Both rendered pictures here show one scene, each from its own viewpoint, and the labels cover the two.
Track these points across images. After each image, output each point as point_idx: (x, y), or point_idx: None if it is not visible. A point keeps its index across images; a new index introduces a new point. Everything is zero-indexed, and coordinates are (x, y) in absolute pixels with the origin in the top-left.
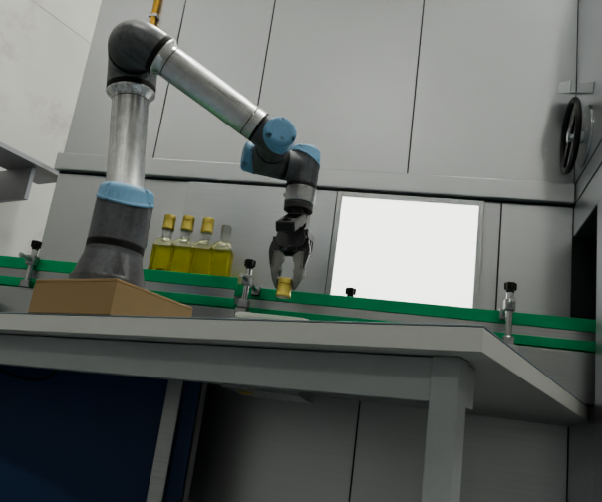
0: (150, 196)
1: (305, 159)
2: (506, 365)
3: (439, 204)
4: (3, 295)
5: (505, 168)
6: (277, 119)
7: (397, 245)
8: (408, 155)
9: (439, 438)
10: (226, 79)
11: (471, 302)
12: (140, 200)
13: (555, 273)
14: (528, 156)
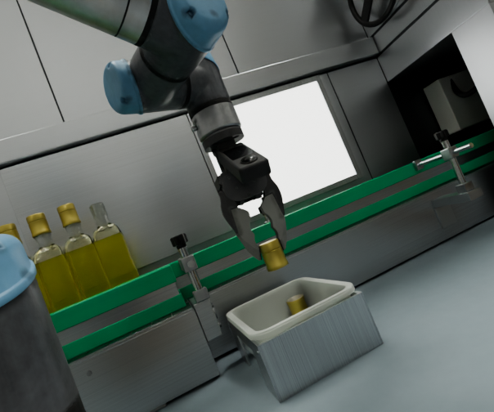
0: (12, 251)
1: (205, 66)
2: None
3: (285, 91)
4: None
5: (315, 41)
6: None
7: (269, 145)
8: (230, 55)
9: None
10: None
11: (352, 167)
12: None
13: (390, 116)
14: (326, 24)
